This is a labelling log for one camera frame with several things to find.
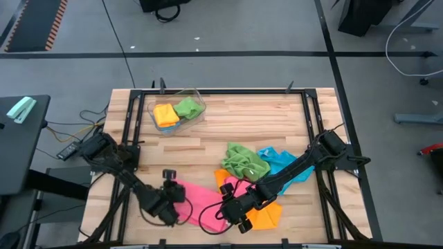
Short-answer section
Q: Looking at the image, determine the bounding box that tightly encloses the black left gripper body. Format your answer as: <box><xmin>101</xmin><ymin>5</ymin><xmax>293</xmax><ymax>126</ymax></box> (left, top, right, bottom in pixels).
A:
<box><xmin>140</xmin><ymin>168</ymin><xmax>181</xmax><ymax>228</ymax></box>

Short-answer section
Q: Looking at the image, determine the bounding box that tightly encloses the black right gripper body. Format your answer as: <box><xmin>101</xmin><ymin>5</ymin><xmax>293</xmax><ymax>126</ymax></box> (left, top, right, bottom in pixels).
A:
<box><xmin>220</xmin><ymin>183</ymin><xmax>266</xmax><ymax>234</ymax></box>

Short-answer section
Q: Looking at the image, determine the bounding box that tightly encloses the pink microfiber towel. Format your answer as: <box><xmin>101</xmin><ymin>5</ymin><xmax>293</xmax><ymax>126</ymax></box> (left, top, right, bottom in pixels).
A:
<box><xmin>174</xmin><ymin>178</ymin><xmax>230</xmax><ymax>232</ymax></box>
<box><xmin>224</xmin><ymin>176</ymin><xmax>257</xmax><ymax>196</ymax></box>

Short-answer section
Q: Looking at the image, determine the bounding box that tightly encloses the green microfiber towel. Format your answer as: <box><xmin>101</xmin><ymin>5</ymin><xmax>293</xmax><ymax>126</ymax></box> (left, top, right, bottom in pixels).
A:
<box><xmin>221</xmin><ymin>141</ymin><xmax>271</xmax><ymax>183</ymax></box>
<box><xmin>172</xmin><ymin>95</ymin><xmax>205</xmax><ymax>121</ymax></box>

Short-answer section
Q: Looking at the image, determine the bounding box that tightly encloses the orange microfiber towel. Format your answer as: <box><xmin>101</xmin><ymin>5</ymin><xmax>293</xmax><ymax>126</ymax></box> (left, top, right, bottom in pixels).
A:
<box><xmin>153</xmin><ymin>103</ymin><xmax>181</xmax><ymax>128</ymax></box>
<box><xmin>213</xmin><ymin>168</ymin><xmax>283</xmax><ymax>231</ymax></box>

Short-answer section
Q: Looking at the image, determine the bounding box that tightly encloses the clear plastic bin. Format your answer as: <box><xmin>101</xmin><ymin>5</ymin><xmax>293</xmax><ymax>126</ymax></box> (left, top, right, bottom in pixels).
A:
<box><xmin>147</xmin><ymin>88</ymin><xmax>208</xmax><ymax>138</ymax></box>

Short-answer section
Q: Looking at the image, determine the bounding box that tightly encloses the black metal crossbar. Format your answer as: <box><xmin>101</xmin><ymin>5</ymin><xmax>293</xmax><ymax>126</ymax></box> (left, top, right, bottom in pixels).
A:
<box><xmin>26</xmin><ymin>168</ymin><xmax>90</xmax><ymax>201</ymax></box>

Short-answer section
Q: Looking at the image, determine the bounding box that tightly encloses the black power adapter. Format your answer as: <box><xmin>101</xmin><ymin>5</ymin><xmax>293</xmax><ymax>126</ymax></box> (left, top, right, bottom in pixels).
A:
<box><xmin>56</xmin><ymin>140</ymin><xmax>81</xmax><ymax>161</ymax></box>

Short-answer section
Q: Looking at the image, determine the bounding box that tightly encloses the black side table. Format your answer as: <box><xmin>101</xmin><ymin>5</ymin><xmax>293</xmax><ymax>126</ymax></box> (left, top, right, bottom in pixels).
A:
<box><xmin>0</xmin><ymin>95</ymin><xmax>52</xmax><ymax>196</ymax></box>

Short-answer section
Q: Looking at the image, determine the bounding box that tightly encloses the mint green stapler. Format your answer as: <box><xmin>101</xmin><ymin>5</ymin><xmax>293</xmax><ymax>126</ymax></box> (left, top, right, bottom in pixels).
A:
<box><xmin>6</xmin><ymin>96</ymin><xmax>37</xmax><ymax>125</ymax></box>

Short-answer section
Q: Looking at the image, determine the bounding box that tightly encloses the black equipment box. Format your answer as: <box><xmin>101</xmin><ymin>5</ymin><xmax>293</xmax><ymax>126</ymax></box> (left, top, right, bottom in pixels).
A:
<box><xmin>139</xmin><ymin>0</ymin><xmax>192</xmax><ymax>14</ymax></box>

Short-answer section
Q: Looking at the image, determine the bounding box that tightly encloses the grey desk leg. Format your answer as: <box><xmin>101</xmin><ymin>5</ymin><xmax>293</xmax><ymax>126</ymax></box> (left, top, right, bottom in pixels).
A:
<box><xmin>379</xmin><ymin>0</ymin><xmax>442</xmax><ymax>34</ymax></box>
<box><xmin>394</xmin><ymin>113</ymin><xmax>443</xmax><ymax>125</ymax></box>

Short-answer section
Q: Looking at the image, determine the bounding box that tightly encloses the red cart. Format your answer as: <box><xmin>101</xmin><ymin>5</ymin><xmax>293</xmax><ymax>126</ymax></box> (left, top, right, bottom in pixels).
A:
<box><xmin>417</xmin><ymin>141</ymin><xmax>443</xmax><ymax>194</ymax></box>

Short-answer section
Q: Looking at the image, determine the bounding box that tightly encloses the black orange-striped floor mat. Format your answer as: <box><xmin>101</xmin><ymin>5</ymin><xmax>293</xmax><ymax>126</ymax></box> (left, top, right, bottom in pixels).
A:
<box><xmin>0</xmin><ymin>0</ymin><xmax>69</xmax><ymax>53</ymax></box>

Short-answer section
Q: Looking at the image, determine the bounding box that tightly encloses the black cabinet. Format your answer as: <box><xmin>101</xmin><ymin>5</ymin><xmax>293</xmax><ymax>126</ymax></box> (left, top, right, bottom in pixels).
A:
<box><xmin>337</xmin><ymin>0</ymin><xmax>395</xmax><ymax>38</ymax></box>

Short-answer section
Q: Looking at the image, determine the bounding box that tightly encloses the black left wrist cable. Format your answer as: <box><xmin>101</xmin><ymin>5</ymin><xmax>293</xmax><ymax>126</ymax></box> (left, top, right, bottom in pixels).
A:
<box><xmin>140</xmin><ymin>203</ymin><xmax>194</xmax><ymax>228</ymax></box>

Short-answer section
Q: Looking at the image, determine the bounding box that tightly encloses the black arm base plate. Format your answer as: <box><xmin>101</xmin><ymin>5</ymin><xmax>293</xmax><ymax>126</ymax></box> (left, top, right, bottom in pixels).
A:
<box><xmin>84</xmin><ymin>144</ymin><xmax>141</xmax><ymax>173</ymax></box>
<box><xmin>309</xmin><ymin>143</ymin><xmax>371</xmax><ymax>171</ymax></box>

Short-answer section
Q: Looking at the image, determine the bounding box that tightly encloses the orange wire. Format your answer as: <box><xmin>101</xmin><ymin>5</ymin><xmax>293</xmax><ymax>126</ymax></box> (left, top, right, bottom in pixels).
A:
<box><xmin>46</xmin><ymin>119</ymin><xmax>105</xmax><ymax>143</ymax></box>

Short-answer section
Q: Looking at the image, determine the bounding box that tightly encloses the thin black floor cable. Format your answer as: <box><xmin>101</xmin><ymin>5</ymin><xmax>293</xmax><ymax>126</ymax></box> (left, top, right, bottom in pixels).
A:
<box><xmin>101</xmin><ymin>0</ymin><xmax>136</xmax><ymax>89</ymax></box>

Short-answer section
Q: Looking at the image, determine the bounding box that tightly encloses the coiled black cable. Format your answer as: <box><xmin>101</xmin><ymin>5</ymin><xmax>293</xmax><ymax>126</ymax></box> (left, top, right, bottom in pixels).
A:
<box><xmin>154</xmin><ymin>3</ymin><xmax>181</xmax><ymax>24</ymax></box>

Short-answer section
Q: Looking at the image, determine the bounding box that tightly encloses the white floor cable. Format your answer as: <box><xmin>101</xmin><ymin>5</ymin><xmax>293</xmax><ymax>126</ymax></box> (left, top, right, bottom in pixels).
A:
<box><xmin>384</xmin><ymin>0</ymin><xmax>443</xmax><ymax>79</ymax></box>

